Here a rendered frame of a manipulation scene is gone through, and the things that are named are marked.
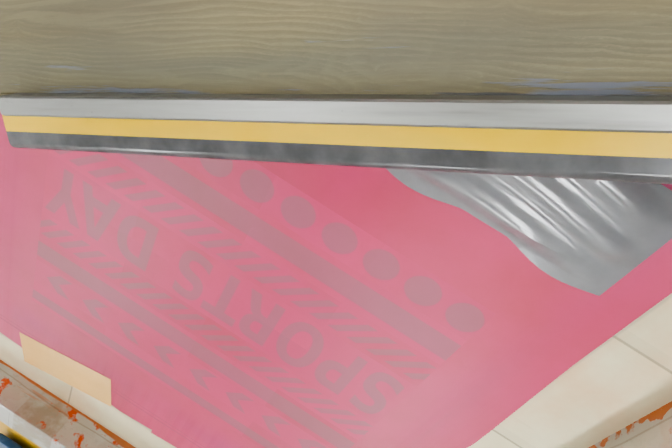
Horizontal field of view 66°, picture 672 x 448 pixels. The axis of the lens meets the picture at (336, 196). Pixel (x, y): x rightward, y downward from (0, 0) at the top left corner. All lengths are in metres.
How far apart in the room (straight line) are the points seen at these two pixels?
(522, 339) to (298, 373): 0.17
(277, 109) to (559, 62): 0.11
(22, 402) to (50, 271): 0.20
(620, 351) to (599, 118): 0.17
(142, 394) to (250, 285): 0.22
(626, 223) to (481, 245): 0.07
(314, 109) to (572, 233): 0.14
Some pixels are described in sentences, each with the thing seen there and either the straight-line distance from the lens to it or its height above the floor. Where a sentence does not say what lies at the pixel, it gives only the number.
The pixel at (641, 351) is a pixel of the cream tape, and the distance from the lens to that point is 0.33.
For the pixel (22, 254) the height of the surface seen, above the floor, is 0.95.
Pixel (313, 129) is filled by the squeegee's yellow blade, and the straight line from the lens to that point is 0.24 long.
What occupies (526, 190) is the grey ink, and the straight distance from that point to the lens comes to 0.26.
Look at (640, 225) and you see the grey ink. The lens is 0.27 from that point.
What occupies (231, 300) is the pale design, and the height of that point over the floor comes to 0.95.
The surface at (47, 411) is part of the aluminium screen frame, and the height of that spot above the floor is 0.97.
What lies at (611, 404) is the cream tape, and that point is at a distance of 0.36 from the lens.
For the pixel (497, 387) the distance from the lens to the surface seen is 0.36.
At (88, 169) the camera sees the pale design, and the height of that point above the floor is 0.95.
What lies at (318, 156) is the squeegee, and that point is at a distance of 0.24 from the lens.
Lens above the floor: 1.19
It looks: 53 degrees down
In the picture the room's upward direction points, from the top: 146 degrees counter-clockwise
